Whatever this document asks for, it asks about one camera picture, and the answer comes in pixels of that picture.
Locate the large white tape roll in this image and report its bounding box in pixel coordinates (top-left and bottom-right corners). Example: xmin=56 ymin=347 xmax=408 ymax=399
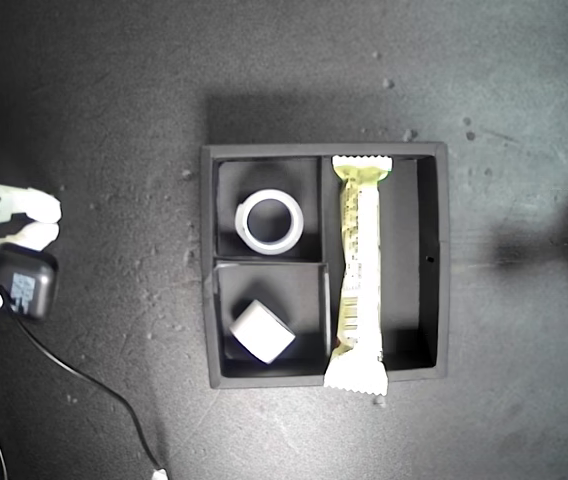
xmin=234 ymin=188 xmax=306 ymax=256

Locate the black camera cable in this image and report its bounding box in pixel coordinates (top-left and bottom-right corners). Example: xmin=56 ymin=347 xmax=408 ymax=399
xmin=11 ymin=312 xmax=163 ymax=471

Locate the small black camera box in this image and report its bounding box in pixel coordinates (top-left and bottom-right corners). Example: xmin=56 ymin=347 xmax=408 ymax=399
xmin=0 ymin=244 xmax=60 ymax=322

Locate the cream snack bar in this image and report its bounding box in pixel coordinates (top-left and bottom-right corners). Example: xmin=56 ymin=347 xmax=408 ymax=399
xmin=322 ymin=154 xmax=395 ymax=398

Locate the black tray with wells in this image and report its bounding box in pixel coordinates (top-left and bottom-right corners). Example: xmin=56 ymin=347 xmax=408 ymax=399
xmin=199 ymin=142 xmax=451 ymax=391

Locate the small white tape roll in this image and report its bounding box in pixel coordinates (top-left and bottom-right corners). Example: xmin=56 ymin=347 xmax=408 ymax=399
xmin=228 ymin=298 xmax=297 ymax=365

